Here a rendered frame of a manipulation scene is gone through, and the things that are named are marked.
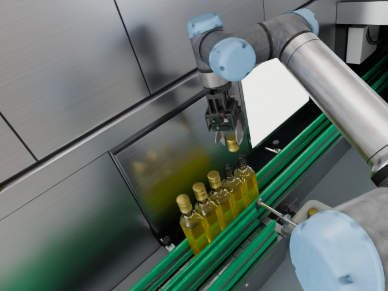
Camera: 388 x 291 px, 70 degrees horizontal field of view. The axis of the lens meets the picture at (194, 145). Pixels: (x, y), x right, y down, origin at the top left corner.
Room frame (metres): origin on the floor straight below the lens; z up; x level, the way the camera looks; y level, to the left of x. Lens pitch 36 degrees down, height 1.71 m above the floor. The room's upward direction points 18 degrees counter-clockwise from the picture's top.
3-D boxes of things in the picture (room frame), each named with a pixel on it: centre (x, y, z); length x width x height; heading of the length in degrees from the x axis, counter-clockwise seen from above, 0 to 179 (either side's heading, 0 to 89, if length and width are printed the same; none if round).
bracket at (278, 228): (0.56, -0.18, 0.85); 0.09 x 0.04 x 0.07; 30
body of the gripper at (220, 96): (0.62, -0.10, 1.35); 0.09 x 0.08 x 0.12; 153
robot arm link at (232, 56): (0.52, -0.13, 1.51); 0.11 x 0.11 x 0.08; 7
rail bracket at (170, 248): (0.56, 0.18, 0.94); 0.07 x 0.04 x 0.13; 30
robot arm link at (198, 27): (0.62, -0.10, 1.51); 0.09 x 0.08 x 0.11; 7
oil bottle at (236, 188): (0.62, -0.08, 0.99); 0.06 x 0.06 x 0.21; 30
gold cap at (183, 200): (0.53, 0.07, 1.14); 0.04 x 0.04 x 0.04
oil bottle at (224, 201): (0.59, -0.03, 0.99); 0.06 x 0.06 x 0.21; 31
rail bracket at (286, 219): (0.54, -0.19, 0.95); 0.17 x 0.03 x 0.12; 30
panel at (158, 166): (0.84, -0.18, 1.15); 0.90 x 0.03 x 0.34; 120
